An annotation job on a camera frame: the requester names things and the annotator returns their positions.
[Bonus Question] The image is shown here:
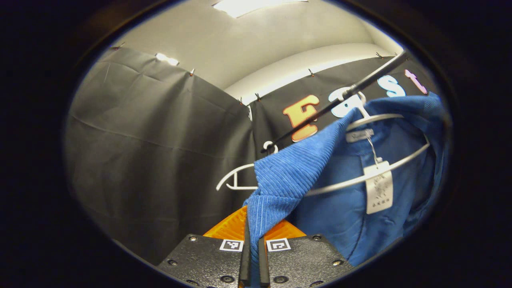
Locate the blue corduroy jacket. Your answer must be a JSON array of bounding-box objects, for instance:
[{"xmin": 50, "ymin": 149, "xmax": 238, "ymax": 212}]
[{"xmin": 244, "ymin": 93, "xmax": 446, "ymax": 288}]

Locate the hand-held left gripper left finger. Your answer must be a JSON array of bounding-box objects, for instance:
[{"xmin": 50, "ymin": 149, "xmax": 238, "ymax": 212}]
[{"xmin": 158, "ymin": 206, "xmax": 252, "ymax": 288}]

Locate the white hanger with notches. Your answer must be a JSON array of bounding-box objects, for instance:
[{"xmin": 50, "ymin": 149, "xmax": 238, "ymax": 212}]
[{"xmin": 216, "ymin": 141, "xmax": 278, "ymax": 191}]

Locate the black clothes rack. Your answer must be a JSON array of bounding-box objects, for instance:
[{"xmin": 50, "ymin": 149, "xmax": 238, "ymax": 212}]
[{"xmin": 260, "ymin": 50, "xmax": 410, "ymax": 154}]

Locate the small ceiling light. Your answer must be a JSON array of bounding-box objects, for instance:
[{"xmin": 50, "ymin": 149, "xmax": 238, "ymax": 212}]
[{"xmin": 156, "ymin": 53, "xmax": 180, "ymax": 66}]

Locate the black backdrop cloth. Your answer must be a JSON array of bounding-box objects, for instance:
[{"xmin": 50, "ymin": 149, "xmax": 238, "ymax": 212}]
[
  {"xmin": 248, "ymin": 56, "xmax": 440, "ymax": 160},
  {"xmin": 66, "ymin": 47, "xmax": 256, "ymax": 264}
]

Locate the white paper garment tag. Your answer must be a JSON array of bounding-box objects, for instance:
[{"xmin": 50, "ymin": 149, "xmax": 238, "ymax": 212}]
[{"xmin": 363, "ymin": 161, "xmax": 394, "ymax": 214}]

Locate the white hanger with crossbar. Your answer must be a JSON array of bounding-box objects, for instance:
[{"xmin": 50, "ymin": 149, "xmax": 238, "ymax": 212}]
[{"xmin": 306, "ymin": 90, "xmax": 430, "ymax": 196}]

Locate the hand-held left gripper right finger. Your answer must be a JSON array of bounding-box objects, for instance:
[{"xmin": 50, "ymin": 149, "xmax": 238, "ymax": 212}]
[{"xmin": 258, "ymin": 219, "xmax": 354, "ymax": 288}]

